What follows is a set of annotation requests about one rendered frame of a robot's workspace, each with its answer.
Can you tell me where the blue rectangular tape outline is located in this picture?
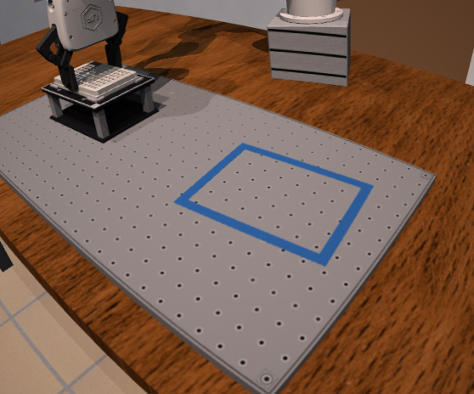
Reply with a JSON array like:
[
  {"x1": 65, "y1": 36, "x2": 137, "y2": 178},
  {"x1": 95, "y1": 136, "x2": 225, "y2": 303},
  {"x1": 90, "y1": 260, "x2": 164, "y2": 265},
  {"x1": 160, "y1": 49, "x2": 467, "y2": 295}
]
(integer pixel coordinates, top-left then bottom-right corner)
[{"x1": 173, "y1": 144, "x2": 374, "y2": 266}]

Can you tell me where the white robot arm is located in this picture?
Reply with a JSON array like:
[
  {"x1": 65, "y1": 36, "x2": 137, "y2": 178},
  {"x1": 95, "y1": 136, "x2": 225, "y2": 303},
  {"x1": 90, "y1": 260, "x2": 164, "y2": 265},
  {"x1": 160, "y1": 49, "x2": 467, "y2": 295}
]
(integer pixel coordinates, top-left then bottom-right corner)
[{"x1": 279, "y1": 0, "x2": 343, "y2": 24}]

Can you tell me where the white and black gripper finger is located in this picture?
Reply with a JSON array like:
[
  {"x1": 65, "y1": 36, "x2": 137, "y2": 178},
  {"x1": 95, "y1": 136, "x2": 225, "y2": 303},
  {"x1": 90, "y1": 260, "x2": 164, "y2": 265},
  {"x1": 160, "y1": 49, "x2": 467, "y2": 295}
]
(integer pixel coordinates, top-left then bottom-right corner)
[
  {"x1": 36, "y1": 24, "x2": 78, "y2": 90},
  {"x1": 105, "y1": 11, "x2": 128, "y2": 68}
]

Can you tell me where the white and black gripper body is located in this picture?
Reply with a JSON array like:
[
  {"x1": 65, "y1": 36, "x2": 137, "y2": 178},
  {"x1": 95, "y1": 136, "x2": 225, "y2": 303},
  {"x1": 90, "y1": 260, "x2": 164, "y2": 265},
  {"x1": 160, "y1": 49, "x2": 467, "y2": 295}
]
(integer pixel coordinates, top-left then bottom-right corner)
[{"x1": 47, "y1": 0, "x2": 119, "y2": 52}]

